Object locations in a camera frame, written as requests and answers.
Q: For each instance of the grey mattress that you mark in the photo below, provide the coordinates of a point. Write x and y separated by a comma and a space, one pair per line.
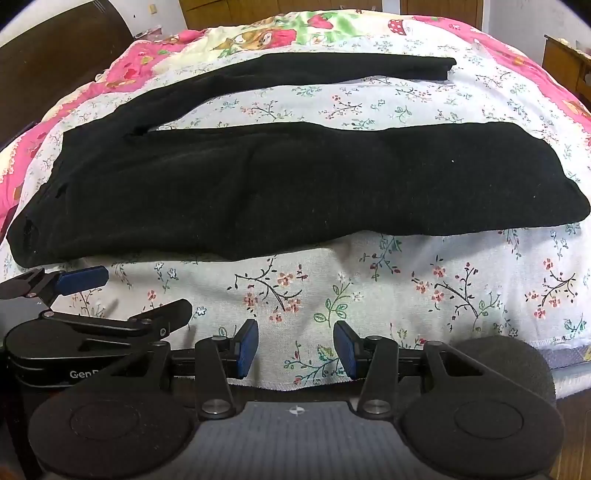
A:
572, 369

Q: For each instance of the black pants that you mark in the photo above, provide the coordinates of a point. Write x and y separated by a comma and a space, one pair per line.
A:
277, 184

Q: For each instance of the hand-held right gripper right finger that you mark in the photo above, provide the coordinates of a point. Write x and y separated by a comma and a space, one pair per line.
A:
346, 348

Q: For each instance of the wooden desk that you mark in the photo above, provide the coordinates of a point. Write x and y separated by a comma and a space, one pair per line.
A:
561, 64

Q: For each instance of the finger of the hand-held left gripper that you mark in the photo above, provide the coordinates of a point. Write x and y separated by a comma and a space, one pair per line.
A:
83, 280
152, 318

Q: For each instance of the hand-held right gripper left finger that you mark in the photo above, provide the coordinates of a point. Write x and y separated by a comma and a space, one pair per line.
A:
247, 348

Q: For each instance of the dark wooden headboard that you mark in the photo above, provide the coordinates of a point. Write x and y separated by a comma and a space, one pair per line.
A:
46, 69

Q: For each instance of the white floral bed sheet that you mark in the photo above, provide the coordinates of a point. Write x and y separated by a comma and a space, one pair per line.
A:
415, 295

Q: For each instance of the wooden wardrobe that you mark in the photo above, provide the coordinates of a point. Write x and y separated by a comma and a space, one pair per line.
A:
277, 9

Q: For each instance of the wooden door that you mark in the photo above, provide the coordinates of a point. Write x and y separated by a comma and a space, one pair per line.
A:
438, 7

